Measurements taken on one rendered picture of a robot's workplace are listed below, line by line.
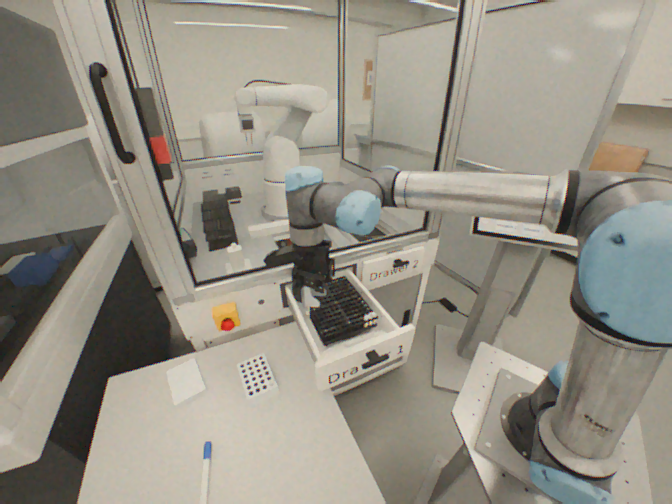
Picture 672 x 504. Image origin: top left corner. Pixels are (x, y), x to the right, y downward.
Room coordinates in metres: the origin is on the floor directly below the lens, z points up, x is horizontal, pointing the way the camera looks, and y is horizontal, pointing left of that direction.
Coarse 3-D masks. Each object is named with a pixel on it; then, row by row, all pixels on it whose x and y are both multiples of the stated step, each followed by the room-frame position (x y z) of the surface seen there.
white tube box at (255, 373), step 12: (252, 360) 0.46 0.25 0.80; (264, 360) 0.46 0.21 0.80; (240, 372) 0.42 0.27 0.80; (252, 372) 0.42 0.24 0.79; (264, 372) 0.42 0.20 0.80; (252, 384) 0.39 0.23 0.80; (264, 384) 0.39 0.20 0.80; (276, 384) 0.39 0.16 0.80; (252, 396) 0.35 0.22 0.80; (264, 396) 0.36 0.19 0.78
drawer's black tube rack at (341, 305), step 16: (336, 288) 0.67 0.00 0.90; (352, 288) 0.67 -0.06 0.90; (320, 304) 0.60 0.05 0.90; (336, 304) 0.59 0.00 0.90; (352, 304) 0.60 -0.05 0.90; (320, 320) 0.53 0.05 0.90; (336, 320) 0.53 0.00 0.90; (352, 320) 0.53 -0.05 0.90; (320, 336) 0.49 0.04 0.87; (336, 336) 0.49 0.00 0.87
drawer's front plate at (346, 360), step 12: (384, 336) 0.45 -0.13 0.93; (396, 336) 0.45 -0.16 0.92; (408, 336) 0.47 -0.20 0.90; (360, 348) 0.41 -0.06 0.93; (372, 348) 0.42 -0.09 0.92; (384, 348) 0.43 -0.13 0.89; (396, 348) 0.45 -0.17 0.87; (408, 348) 0.47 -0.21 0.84; (324, 360) 0.37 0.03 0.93; (336, 360) 0.38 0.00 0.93; (348, 360) 0.39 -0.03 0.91; (360, 360) 0.40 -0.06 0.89; (324, 372) 0.36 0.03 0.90; (336, 372) 0.38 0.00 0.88; (348, 372) 0.39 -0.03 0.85; (360, 372) 0.41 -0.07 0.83; (324, 384) 0.36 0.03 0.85; (336, 384) 0.38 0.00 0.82
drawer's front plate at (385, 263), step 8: (416, 248) 0.89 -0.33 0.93; (424, 248) 0.89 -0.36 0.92; (384, 256) 0.83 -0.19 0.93; (392, 256) 0.83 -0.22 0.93; (400, 256) 0.84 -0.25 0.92; (408, 256) 0.86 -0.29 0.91; (416, 256) 0.88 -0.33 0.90; (368, 264) 0.78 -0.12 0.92; (376, 264) 0.80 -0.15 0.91; (384, 264) 0.81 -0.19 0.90; (392, 264) 0.83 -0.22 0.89; (416, 264) 0.88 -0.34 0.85; (368, 272) 0.78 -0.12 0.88; (376, 272) 0.80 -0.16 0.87; (400, 272) 0.85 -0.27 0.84; (408, 272) 0.87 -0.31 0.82; (368, 280) 0.79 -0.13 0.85; (376, 280) 0.80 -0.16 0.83
